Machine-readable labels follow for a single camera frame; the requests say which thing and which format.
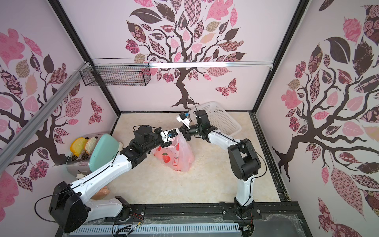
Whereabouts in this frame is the pink printed plastic bag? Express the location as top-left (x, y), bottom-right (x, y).
top-left (152, 133), bottom-right (195, 172)

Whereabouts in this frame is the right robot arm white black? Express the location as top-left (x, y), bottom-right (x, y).
top-left (177, 110), bottom-right (262, 218)

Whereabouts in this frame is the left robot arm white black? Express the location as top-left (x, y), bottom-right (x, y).
top-left (48, 125), bottom-right (179, 233)

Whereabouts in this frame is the white perforated plastic basket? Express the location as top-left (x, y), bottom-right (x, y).
top-left (197, 102), bottom-right (242, 137)

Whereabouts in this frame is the mint green cutting board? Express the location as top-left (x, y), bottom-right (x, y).
top-left (89, 134), bottom-right (123, 172)

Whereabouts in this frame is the pale bread slice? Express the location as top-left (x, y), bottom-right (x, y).
top-left (84, 137), bottom-right (97, 155)

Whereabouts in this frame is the yellow toast slice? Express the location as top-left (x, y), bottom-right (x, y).
top-left (70, 137), bottom-right (88, 157)

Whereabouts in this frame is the pink cup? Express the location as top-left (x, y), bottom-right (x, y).
top-left (91, 186), bottom-right (110, 200)

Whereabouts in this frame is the silver toaster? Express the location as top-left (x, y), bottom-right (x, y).
top-left (66, 134), bottom-right (101, 177)

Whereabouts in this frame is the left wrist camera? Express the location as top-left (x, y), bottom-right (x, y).
top-left (159, 128), bottom-right (180, 142)

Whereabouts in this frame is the black wire wall basket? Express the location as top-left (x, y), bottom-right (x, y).
top-left (80, 56), bottom-right (152, 87)

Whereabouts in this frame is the white slotted cable duct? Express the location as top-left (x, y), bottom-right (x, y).
top-left (66, 223), bottom-right (240, 237)

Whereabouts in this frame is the aluminium rail left wall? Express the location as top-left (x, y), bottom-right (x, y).
top-left (1, 62), bottom-right (89, 172)

